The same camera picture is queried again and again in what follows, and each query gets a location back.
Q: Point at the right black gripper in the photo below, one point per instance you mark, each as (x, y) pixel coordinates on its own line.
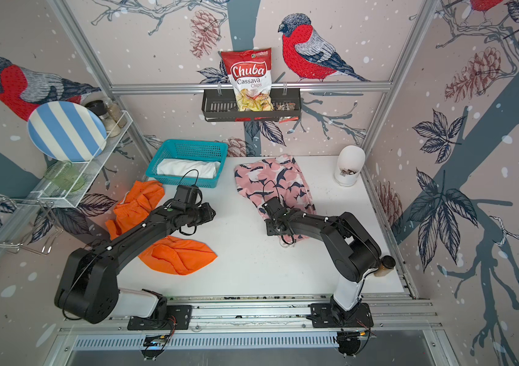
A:
(269, 231)

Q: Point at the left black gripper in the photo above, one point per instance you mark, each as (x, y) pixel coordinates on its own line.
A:
(209, 214)

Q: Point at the pink patterned garment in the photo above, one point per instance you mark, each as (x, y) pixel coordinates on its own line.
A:
(280, 178)

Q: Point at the white shorts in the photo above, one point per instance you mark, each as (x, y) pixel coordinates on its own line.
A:
(188, 168)

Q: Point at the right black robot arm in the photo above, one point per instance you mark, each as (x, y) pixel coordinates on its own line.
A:
(353, 251)

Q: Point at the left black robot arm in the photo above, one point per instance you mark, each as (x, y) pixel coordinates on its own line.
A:
(88, 286)

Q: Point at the orange garment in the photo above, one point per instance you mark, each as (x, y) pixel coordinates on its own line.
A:
(171, 255)

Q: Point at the teal plastic basket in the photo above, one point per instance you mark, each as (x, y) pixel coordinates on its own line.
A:
(189, 150)

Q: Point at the white ceramic holder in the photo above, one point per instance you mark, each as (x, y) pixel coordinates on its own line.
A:
(349, 165)

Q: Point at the dark lid spice jar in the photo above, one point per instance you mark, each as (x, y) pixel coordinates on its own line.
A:
(98, 107)

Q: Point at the brown lid spice bottle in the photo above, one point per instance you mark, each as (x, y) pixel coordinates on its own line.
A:
(386, 265)

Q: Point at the clear spice jar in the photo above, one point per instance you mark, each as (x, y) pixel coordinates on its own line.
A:
(117, 115)

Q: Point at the green glass cup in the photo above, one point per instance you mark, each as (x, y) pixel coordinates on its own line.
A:
(65, 176)

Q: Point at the blue striped plate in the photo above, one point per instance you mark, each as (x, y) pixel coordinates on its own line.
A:
(66, 131)

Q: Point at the red Chuba chips bag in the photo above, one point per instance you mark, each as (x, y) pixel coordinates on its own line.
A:
(249, 72)

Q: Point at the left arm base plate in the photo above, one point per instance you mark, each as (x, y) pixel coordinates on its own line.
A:
(168, 317)

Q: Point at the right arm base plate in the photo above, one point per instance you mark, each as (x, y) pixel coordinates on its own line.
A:
(341, 315)

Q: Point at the black wall shelf basket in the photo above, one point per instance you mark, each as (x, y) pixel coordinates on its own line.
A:
(227, 106)

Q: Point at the white wire wall rack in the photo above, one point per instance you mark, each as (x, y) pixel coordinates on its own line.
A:
(55, 211)

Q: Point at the aluminium mounting rail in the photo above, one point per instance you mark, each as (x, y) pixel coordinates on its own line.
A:
(289, 314)

